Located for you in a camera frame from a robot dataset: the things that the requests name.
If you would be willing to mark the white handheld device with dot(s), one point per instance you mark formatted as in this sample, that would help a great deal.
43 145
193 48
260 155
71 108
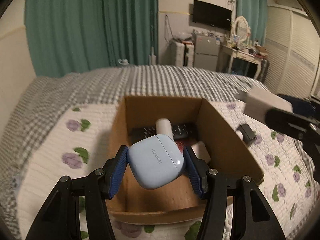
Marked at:
163 126

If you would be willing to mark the white charger cube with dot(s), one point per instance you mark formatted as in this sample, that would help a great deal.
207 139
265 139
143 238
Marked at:
259 101

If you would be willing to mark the white suitcase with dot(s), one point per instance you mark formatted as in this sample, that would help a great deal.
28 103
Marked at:
182 53

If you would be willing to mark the black remote control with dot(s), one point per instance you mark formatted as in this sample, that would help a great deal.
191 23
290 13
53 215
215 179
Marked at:
176 132

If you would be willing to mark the white floral quilt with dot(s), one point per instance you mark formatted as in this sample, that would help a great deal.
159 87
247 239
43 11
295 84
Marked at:
78 144

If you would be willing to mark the grey checkered bedsheet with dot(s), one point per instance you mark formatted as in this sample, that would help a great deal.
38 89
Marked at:
47 98

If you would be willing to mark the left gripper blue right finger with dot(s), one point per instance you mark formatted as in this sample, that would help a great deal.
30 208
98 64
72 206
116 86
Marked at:
253 218

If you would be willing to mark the black wall television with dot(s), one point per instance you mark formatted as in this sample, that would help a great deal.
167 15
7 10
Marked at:
213 15

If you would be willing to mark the teal corner curtain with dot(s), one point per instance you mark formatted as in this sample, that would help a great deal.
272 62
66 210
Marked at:
255 12

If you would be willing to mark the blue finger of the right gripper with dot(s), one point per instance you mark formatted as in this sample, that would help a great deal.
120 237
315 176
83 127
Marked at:
291 124
299 106

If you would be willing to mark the open cardboard box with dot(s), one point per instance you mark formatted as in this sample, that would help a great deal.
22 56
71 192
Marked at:
154 189

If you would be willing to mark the grey small refrigerator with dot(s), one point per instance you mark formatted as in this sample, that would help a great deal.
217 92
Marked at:
206 52

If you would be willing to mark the light blue earbuds case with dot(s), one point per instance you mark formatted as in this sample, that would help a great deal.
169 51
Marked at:
155 161

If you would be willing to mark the oval white vanity mirror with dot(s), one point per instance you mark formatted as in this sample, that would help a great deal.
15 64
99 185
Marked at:
241 29

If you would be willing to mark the dark suitcase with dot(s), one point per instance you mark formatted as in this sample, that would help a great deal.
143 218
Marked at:
264 69

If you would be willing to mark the white dressing table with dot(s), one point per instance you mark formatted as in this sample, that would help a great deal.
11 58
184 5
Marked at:
227 55

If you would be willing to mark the white louvered wardrobe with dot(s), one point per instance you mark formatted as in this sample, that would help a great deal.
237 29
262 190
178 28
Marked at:
292 44

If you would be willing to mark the clear water jug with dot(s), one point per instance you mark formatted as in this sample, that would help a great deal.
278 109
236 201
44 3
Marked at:
124 63

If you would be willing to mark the green window curtain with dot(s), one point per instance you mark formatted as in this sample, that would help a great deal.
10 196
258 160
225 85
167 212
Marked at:
67 36

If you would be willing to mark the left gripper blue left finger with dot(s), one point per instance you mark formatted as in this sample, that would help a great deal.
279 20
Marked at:
59 218

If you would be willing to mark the black rectangular box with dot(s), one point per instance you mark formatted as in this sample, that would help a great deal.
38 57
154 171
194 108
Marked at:
246 134

